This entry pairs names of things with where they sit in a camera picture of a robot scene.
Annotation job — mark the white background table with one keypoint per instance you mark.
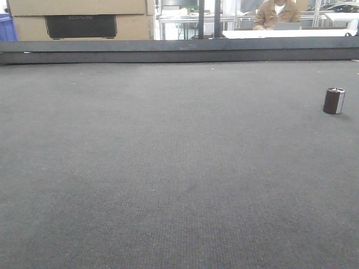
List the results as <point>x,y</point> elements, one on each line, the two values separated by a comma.
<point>320,32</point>

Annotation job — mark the lower cardboard box black window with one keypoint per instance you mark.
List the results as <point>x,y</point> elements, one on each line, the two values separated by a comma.
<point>84,27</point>

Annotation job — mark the person in tan jacket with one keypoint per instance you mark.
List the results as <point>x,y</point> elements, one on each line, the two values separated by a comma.
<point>272,12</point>

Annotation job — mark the grey laptop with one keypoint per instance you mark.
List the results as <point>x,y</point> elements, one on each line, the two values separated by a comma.
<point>287,26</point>

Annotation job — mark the blue crate far left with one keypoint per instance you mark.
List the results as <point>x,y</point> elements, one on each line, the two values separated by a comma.
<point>7,28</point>

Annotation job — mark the upper cardboard box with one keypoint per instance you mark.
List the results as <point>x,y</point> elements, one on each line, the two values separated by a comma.
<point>81,7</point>

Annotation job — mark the metal frame background desk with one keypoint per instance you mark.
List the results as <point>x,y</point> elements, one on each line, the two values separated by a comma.
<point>176,27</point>

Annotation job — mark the black vertical post left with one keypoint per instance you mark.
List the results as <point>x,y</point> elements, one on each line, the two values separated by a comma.
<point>201,19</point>

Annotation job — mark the black vertical post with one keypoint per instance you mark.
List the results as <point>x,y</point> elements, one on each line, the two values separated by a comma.
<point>201,19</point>
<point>217,16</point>

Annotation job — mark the black vertical post right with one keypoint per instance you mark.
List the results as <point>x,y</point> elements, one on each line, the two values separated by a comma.
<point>217,16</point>

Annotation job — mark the grey table edge rail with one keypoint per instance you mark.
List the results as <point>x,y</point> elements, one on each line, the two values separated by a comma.
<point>180,51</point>

